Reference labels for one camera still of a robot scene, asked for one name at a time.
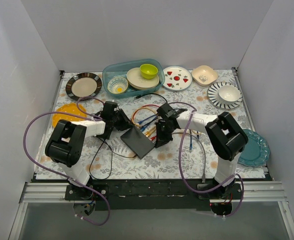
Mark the brown rimmed plate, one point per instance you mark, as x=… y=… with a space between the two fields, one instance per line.
x=82 y=85

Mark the aluminium frame rail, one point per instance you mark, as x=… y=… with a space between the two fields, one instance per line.
x=252 y=192

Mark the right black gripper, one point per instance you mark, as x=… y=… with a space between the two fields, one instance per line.
x=163 y=131

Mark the teal plastic basin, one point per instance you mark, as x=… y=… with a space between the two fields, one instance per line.
x=121 y=69

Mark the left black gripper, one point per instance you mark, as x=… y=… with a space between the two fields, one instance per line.
x=122 y=119

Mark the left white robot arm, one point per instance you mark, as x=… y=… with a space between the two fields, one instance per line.
x=65 y=144

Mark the beige plate stack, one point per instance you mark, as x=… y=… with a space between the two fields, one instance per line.
x=135 y=78

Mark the black network switch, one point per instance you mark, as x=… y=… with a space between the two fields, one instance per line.
x=137 y=142

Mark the lime green bowl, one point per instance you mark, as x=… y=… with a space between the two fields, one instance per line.
x=148 y=71

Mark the beige square panda bowl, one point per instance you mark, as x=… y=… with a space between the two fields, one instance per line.
x=204 y=75

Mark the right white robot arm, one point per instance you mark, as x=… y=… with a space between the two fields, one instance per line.
x=226 y=136

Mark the blue patterned small bowl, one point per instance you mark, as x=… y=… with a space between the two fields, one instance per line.
x=118 y=85

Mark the white plate red shapes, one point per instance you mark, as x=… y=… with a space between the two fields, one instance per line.
x=176 y=78

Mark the teal scalloped plate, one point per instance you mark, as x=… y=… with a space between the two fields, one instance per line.
x=256 y=152

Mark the yellow dotted plate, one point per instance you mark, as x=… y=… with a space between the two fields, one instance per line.
x=70 y=108

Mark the blue striped plate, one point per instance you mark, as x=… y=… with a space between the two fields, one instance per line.
x=212 y=94

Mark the white bowl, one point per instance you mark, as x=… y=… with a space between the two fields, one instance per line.
x=229 y=94

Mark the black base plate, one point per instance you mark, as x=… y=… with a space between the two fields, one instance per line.
x=147 y=194

